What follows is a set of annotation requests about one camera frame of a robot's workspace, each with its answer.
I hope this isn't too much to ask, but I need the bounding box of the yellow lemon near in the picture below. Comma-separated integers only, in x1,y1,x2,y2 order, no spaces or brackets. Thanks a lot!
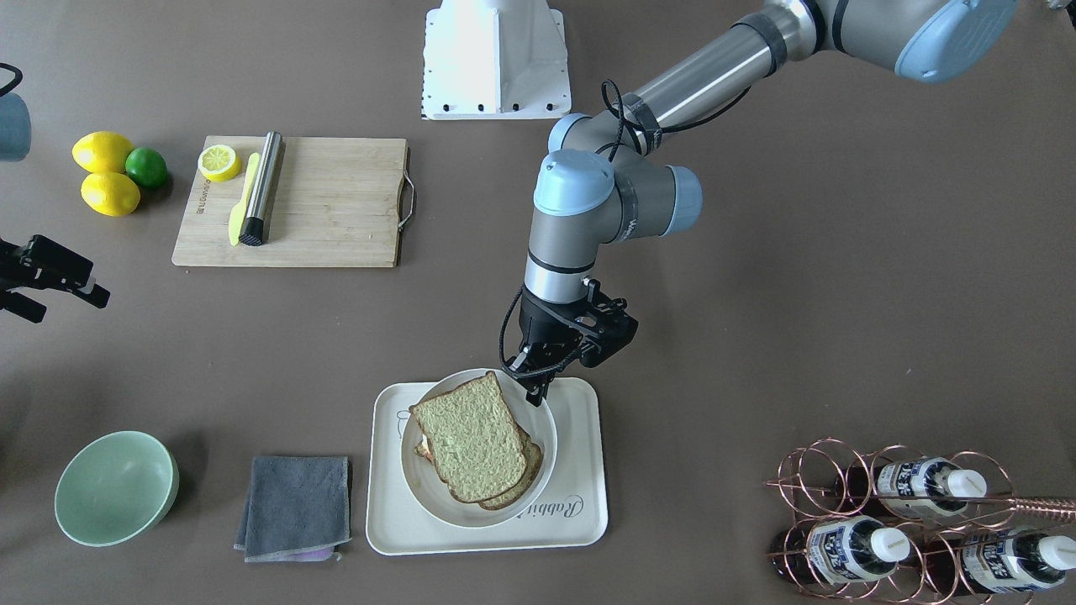
80,172,141,217

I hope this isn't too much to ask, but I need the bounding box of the white round plate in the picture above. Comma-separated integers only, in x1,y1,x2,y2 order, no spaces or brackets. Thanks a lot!
399,368,558,529

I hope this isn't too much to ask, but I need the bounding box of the wooden cutting board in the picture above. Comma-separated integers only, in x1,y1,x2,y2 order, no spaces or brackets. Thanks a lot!
172,137,409,268

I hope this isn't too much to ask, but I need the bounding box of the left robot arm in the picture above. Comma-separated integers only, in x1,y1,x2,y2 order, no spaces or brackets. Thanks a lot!
501,1,1017,406

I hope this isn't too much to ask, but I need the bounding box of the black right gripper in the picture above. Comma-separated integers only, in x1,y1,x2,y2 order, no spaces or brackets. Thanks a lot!
1,234,110,323

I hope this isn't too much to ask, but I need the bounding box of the tea bottle front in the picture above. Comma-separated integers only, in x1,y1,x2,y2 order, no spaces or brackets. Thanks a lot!
767,513,911,587

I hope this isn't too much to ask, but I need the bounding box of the copper wire bottle rack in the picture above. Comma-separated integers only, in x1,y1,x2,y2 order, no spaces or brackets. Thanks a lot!
766,438,1073,604

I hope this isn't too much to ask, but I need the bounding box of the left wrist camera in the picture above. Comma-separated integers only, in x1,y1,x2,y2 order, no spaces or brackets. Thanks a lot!
577,278,639,368

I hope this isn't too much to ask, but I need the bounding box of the cream rabbit tray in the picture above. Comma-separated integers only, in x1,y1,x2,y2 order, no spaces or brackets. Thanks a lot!
366,376,608,555

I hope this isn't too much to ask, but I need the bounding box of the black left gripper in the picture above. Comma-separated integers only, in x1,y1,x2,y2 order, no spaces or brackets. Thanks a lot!
504,287,589,407

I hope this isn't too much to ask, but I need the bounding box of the green ceramic bowl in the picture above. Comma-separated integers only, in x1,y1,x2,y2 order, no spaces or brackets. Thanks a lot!
54,430,180,548

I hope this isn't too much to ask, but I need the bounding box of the green lime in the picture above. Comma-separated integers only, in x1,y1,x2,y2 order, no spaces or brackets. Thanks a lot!
124,147,168,189

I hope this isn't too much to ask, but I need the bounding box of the grey folded cloth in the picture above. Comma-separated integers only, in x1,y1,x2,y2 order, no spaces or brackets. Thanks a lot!
232,455,352,563

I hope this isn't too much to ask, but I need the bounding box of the yellow lemon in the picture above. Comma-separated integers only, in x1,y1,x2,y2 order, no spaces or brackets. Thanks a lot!
80,172,141,217
71,131,135,175

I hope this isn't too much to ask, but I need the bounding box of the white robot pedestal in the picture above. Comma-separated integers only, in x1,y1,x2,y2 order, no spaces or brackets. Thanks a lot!
420,1,572,119

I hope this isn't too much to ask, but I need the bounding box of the bread slice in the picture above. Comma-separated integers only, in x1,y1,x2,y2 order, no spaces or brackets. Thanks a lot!
409,371,528,504
414,424,544,512

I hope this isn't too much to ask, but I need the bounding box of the yellow lemon far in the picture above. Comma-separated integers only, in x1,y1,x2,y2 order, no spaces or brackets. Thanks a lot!
71,131,135,175

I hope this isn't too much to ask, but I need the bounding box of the tea bottle back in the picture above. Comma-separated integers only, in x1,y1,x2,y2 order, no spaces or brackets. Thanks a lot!
834,458,988,520

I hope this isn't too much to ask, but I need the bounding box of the yellow plastic knife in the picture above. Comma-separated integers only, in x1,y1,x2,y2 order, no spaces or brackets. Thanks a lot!
227,152,261,247

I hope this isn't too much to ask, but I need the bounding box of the bread slice under egg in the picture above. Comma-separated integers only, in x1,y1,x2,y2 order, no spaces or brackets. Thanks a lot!
414,424,544,512

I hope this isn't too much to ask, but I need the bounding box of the tea bottle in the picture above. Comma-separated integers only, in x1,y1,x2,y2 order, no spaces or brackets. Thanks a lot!
922,526,1075,597
767,513,911,587
834,458,988,520

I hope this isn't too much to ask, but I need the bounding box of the steel muddler black tip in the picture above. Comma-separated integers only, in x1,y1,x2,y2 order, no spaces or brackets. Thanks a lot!
238,131,285,247

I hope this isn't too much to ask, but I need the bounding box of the half lemon slice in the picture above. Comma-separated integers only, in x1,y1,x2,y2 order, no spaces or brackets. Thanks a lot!
198,143,242,182

